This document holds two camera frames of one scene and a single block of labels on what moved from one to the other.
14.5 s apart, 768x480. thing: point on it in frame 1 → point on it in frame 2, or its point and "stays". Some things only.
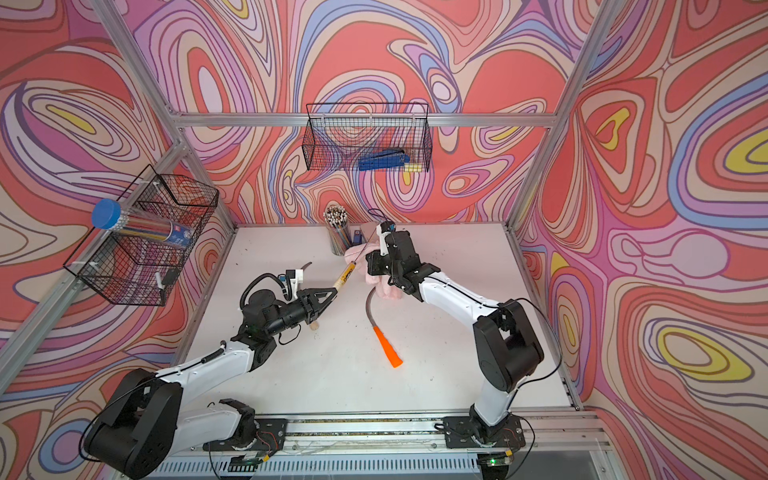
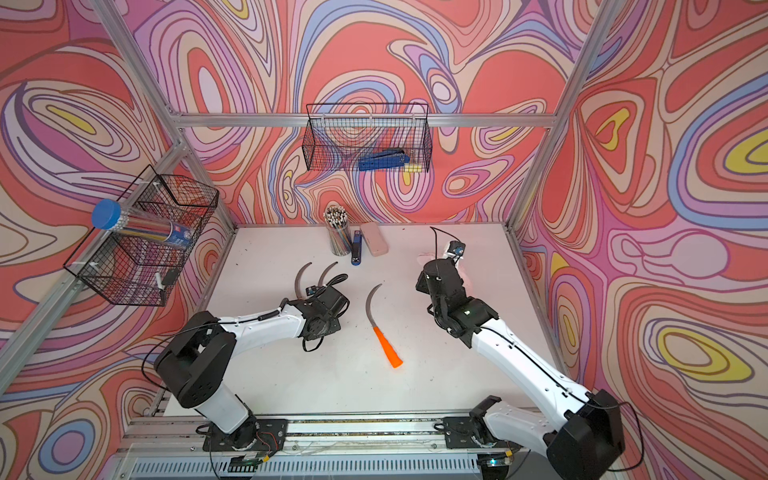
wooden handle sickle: (314, 325) → (324, 274)
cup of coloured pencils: (336, 218) stays
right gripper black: (374, 260) → (422, 284)
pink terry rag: (357, 255) → (427, 257)
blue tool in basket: (383, 160) stays
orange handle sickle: (389, 349) stays
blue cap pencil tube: (108, 214) stays
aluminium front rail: (542, 431) stays
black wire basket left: (138, 267) stays
